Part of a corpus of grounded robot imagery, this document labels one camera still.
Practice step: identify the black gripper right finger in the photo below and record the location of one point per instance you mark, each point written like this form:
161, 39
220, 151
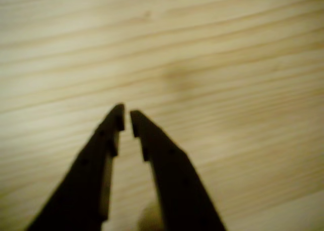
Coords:
177, 190

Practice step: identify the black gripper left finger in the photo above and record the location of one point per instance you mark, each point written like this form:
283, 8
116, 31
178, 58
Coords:
86, 180

